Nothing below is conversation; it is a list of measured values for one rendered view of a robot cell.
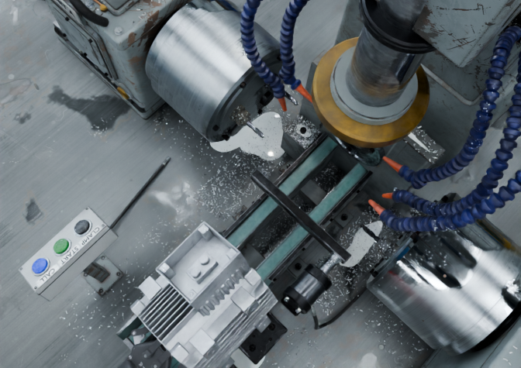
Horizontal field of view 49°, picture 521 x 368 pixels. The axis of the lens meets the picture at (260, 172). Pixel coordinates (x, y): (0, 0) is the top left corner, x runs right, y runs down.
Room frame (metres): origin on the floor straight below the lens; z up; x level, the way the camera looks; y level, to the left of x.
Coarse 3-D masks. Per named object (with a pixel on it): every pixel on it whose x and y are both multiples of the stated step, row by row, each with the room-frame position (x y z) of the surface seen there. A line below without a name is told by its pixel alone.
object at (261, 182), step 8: (256, 176) 0.35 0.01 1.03; (264, 176) 0.35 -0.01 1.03; (264, 184) 0.33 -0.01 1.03; (272, 184) 0.33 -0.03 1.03; (272, 192) 0.32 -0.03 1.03; (280, 192) 0.32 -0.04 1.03; (280, 200) 0.30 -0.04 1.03; (288, 200) 0.31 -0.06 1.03; (288, 208) 0.29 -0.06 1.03; (296, 208) 0.29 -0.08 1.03; (296, 216) 0.27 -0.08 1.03; (304, 216) 0.28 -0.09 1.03; (304, 224) 0.26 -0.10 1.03; (312, 224) 0.26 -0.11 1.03; (312, 232) 0.25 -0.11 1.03; (320, 232) 0.25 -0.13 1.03; (320, 240) 0.23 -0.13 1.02; (328, 240) 0.23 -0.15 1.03; (328, 248) 0.22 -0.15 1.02; (336, 248) 0.22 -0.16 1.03; (336, 256) 0.20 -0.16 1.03; (344, 256) 0.21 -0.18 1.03
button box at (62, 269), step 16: (96, 224) 0.21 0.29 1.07; (80, 240) 0.17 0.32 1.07; (96, 240) 0.18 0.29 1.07; (112, 240) 0.19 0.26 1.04; (32, 256) 0.14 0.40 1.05; (48, 256) 0.14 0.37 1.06; (64, 256) 0.14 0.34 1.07; (80, 256) 0.14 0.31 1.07; (96, 256) 0.15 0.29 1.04; (32, 272) 0.11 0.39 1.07; (48, 272) 0.11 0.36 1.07; (64, 272) 0.11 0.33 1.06; (80, 272) 0.12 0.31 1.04; (48, 288) 0.08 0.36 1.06
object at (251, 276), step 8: (248, 272) 0.15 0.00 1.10; (256, 272) 0.15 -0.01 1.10; (248, 280) 0.13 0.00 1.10; (256, 280) 0.13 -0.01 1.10; (136, 304) 0.07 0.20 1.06; (144, 304) 0.07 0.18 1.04; (136, 312) 0.06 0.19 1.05; (176, 344) 0.01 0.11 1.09; (176, 352) 0.00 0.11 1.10; (184, 352) 0.00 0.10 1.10
